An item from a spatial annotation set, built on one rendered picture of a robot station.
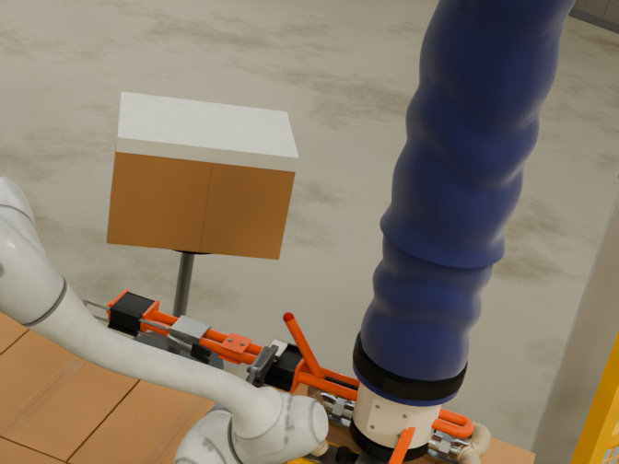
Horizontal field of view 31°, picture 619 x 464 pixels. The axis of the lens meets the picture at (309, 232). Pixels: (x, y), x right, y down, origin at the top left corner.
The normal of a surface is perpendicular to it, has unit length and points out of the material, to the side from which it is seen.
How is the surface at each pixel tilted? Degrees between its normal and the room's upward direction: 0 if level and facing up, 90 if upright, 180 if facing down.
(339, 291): 0
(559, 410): 90
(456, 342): 73
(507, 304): 0
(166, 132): 0
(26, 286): 79
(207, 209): 90
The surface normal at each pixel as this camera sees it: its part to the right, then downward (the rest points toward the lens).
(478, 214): 0.36, 0.33
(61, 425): 0.18, -0.87
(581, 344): -0.32, 0.39
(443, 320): 0.02, 0.71
